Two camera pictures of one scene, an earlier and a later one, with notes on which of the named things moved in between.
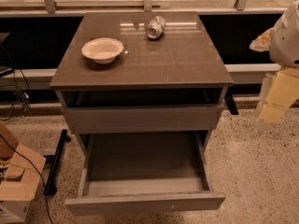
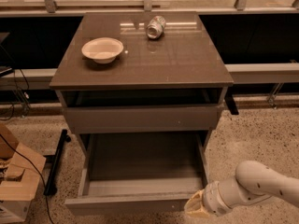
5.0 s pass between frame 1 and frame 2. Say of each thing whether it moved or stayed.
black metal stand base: stayed
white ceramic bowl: stayed
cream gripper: moved
